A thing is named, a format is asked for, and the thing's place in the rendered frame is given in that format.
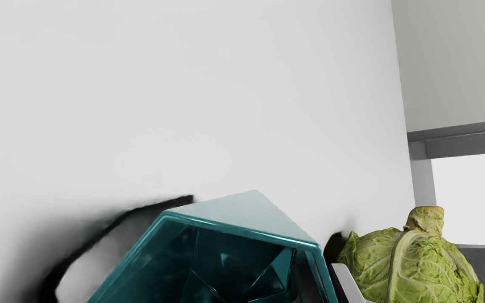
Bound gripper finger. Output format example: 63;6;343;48
329;263;371;303

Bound teal faceted mug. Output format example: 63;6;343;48
87;190;339;303

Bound green cabbage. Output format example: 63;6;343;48
337;206;484;303

